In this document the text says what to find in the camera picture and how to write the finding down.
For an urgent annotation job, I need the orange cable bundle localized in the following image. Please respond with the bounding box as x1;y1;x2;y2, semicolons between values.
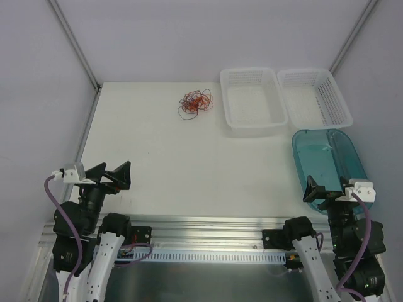
177;88;215;121

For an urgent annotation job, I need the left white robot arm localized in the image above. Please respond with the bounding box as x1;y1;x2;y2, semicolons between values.
44;161;132;301

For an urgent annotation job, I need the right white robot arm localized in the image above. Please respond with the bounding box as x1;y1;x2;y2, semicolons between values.
282;176;386;301

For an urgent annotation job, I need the teal transparent plastic tub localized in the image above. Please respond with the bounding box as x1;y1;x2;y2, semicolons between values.
291;128;375;216

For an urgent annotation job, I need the right white perforated basket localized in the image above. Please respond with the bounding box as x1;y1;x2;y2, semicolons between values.
276;68;353;130

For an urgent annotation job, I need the white perforated basket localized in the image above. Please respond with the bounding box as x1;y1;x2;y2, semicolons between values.
276;68;353;130
220;67;288;138

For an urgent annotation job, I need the left white perforated basket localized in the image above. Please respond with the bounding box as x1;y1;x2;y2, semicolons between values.
220;67;288;138

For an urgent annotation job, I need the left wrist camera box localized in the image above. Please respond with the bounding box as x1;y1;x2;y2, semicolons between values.
52;162;96;184

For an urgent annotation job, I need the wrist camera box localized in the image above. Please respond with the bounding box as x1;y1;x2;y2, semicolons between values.
52;162;96;184
336;179;376;203

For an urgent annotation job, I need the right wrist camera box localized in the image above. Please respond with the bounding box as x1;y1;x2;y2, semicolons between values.
336;179;376;203

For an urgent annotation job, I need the aluminium mounting rail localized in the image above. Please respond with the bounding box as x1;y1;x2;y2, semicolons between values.
37;213;334;252

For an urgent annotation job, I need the white slotted cable duct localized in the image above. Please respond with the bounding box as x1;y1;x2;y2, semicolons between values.
116;250;287;264

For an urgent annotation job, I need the left aluminium frame post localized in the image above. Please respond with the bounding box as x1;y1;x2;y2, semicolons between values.
48;0;101;92

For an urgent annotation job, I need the aluminium frame post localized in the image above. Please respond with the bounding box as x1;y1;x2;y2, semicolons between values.
329;0;380;74
48;0;101;92

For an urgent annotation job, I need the right aluminium frame post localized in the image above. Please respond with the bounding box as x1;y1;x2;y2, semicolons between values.
329;0;380;74

